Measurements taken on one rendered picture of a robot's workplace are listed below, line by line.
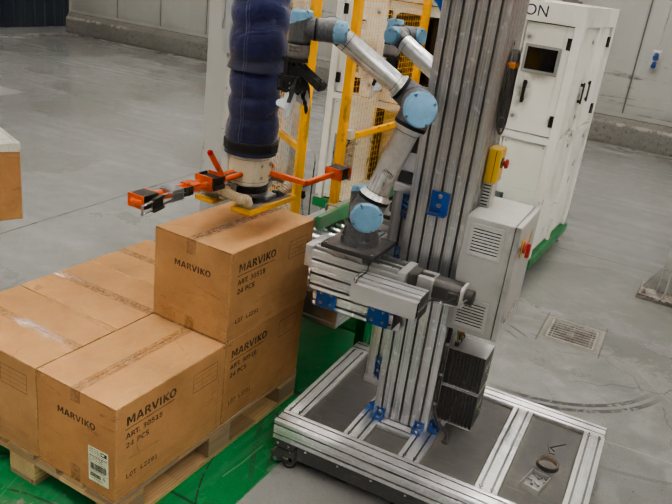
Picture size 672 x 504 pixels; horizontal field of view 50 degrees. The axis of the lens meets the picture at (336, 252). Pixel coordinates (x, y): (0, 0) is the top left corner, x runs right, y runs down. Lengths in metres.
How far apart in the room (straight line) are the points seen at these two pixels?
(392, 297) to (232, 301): 0.68
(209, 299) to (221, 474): 0.75
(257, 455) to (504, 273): 1.35
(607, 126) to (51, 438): 10.03
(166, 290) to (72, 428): 0.68
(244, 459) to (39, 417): 0.88
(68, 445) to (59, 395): 0.20
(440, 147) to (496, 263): 0.48
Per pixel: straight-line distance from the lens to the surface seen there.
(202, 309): 2.99
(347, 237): 2.73
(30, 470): 3.15
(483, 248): 2.70
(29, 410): 2.98
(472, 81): 2.65
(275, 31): 2.85
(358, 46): 2.58
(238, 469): 3.20
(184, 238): 2.94
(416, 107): 2.45
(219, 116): 4.48
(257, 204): 2.96
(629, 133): 11.74
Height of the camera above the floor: 2.02
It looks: 22 degrees down
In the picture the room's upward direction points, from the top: 8 degrees clockwise
